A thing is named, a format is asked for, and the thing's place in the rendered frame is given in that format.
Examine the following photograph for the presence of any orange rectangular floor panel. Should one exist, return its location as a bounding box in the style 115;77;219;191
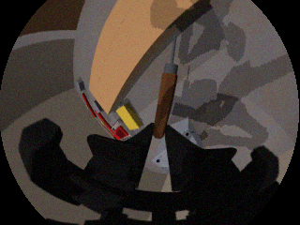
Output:
89;0;210;113

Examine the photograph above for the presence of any yellow rectangular block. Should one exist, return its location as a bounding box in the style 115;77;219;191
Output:
116;103;142;130

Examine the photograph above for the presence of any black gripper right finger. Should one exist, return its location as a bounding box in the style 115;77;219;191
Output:
165;125;236;191

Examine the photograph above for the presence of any brown-handled awl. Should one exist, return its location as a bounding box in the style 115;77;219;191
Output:
153;37;179;139

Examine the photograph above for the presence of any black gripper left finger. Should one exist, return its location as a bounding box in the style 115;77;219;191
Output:
86;123;154;188

